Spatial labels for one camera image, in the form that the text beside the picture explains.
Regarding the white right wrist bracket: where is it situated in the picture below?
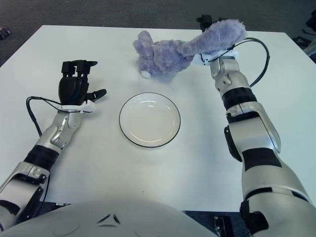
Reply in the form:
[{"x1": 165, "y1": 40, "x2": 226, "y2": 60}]
[{"x1": 192, "y1": 48, "x2": 240, "y2": 66}]

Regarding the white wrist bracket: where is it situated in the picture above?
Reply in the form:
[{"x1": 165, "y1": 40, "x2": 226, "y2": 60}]
[
  {"x1": 192, "y1": 48, "x2": 240, "y2": 66},
  {"x1": 55, "y1": 102, "x2": 97, "y2": 115}
]

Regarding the white plate with black rim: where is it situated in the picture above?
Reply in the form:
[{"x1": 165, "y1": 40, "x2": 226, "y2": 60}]
[{"x1": 118, "y1": 92, "x2": 181, "y2": 149}]

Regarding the black and grey office chair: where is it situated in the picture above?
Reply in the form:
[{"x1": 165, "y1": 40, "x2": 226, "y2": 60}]
[{"x1": 293, "y1": 17, "x2": 316, "y2": 60}]

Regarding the grey robot torso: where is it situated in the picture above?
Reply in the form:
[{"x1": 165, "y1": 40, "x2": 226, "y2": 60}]
[{"x1": 0, "y1": 197, "x2": 218, "y2": 237}]

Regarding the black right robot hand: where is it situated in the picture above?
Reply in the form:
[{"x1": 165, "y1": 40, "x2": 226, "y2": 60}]
[{"x1": 196, "y1": 14, "x2": 224, "y2": 33}]

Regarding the purple plush bunny doll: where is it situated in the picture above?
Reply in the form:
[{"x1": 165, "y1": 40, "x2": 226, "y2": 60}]
[{"x1": 132, "y1": 19, "x2": 247, "y2": 79}]

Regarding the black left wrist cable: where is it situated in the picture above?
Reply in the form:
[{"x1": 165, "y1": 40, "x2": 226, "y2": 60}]
[{"x1": 26, "y1": 96, "x2": 62, "y2": 136}]

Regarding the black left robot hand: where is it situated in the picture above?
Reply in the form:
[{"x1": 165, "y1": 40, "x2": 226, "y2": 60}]
[{"x1": 58, "y1": 59, "x2": 107, "y2": 107}]

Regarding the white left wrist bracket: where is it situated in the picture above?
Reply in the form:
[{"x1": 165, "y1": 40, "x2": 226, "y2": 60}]
[{"x1": 55, "y1": 102, "x2": 97, "y2": 115}]

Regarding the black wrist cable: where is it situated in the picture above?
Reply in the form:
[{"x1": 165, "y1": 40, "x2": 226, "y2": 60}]
[
  {"x1": 232, "y1": 37, "x2": 270, "y2": 87},
  {"x1": 26, "y1": 96, "x2": 62, "y2": 136}
]

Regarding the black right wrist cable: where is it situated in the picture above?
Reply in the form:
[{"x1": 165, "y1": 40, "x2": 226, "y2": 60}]
[{"x1": 232, "y1": 37, "x2": 270, "y2": 87}]

